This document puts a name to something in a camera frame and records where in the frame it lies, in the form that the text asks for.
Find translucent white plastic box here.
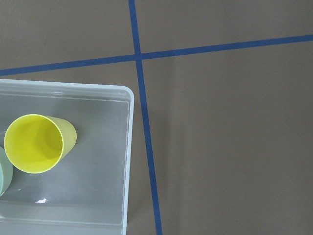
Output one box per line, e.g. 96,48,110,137
0,79,134,235

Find mint green plastic bowl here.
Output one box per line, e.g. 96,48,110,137
0,147,13,195

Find yellow plastic cup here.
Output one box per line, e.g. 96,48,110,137
4,114,77,174

